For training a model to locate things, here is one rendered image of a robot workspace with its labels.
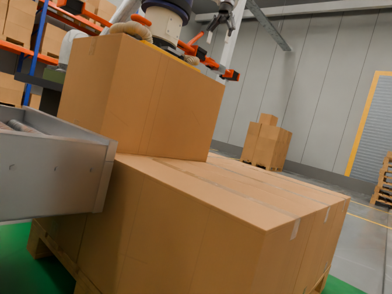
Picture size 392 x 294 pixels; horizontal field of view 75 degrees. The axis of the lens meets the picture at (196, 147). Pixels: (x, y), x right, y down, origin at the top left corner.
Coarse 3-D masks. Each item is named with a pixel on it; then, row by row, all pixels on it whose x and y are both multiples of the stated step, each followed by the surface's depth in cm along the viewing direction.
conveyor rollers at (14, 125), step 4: (12, 120) 105; (16, 120) 105; (0, 124) 87; (4, 124) 88; (8, 124) 105; (12, 124) 102; (16, 124) 101; (20, 124) 100; (24, 124) 100; (0, 128) 84; (4, 128) 83; (8, 128) 83; (12, 128) 102; (16, 128) 99; (20, 128) 97; (24, 128) 95; (28, 128) 95; (32, 128) 95; (32, 132) 91; (36, 132) 90; (40, 132) 90
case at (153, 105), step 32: (96, 64) 94; (128, 64) 88; (160, 64) 98; (64, 96) 109; (96, 96) 91; (128, 96) 91; (160, 96) 101; (192, 96) 114; (96, 128) 88; (128, 128) 94; (160, 128) 105; (192, 128) 119; (192, 160) 125
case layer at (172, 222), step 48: (144, 192) 71; (192, 192) 63; (240, 192) 78; (288, 192) 101; (336, 192) 144; (96, 240) 82; (144, 240) 69; (192, 240) 59; (240, 240) 52; (288, 240) 63; (336, 240) 138; (144, 288) 67; (192, 288) 58; (240, 288) 51; (288, 288) 76
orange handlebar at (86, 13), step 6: (84, 12) 115; (90, 12) 117; (96, 18) 120; (132, 18) 106; (138, 18) 106; (144, 18) 107; (108, 24) 125; (144, 24) 112; (150, 24) 110; (180, 42) 124; (180, 48) 131; (186, 48) 129; (192, 48) 131; (210, 60) 142; (216, 66) 148; (228, 72) 157
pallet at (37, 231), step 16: (32, 224) 112; (32, 240) 111; (48, 240) 102; (32, 256) 109; (48, 256) 112; (64, 256) 93; (80, 272) 86; (80, 288) 85; (96, 288) 80; (320, 288) 135
